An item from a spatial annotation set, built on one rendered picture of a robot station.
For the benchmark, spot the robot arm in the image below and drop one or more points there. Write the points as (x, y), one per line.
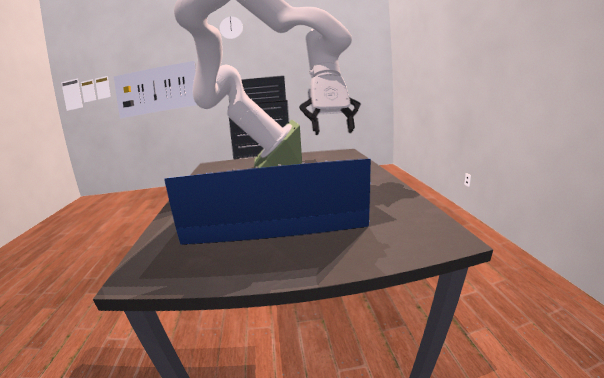
(323, 54)

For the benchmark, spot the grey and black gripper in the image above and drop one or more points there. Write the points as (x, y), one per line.
(328, 92)

